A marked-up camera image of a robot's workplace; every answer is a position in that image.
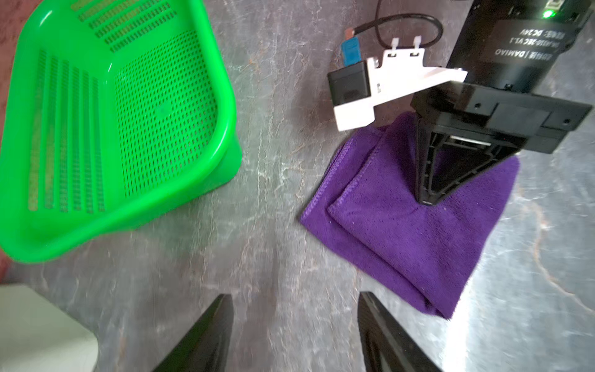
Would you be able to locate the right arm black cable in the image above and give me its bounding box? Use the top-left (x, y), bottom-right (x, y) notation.
top-left (352, 0), bottom-right (443, 51)

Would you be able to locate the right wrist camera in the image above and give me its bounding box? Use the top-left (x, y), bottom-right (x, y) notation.
top-left (328, 36), bottom-right (467, 132)

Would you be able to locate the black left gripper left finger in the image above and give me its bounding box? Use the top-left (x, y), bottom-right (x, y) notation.
top-left (155, 294), bottom-right (234, 371)

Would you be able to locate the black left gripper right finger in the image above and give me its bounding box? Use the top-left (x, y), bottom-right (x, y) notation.
top-left (357, 291), bottom-right (441, 372)

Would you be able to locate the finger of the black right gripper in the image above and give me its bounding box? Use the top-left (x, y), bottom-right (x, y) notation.
top-left (415, 116), bottom-right (521, 206)

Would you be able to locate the green plastic basket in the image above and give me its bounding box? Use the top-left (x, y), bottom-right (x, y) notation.
top-left (1, 1), bottom-right (242, 264)

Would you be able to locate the purple dishcloth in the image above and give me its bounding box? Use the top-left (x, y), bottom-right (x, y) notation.
top-left (300, 113), bottom-right (520, 319)

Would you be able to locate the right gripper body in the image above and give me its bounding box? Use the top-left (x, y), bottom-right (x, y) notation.
top-left (412, 1), bottom-right (593, 154)

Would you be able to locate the white three-drawer box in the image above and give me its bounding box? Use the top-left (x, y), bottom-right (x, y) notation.
top-left (1, 285), bottom-right (99, 371)

